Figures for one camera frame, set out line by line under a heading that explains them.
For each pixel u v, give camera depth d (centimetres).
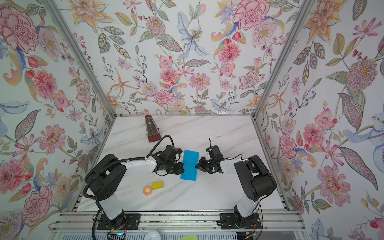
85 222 77
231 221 74
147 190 84
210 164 81
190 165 91
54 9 70
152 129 99
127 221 72
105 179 48
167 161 73
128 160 54
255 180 48
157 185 85
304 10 70
